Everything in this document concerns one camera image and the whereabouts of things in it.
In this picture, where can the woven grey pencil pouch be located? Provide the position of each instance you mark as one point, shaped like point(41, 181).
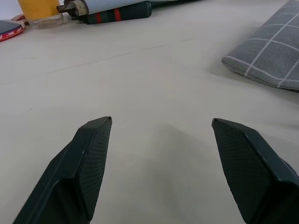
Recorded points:
point(268, 53)

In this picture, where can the black pen with red bands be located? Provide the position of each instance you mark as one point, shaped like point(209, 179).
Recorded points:
point(130, 12)

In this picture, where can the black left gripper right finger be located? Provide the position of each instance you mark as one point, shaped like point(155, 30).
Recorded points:
point(252, 168)

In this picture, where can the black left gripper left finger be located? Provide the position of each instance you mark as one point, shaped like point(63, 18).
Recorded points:
point(77, 168)

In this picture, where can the yellow plastic jar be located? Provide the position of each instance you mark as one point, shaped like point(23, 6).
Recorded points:
point(37, 9)

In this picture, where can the black red table tennis paddle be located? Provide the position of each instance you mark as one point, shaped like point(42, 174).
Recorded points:
point(9, 29)

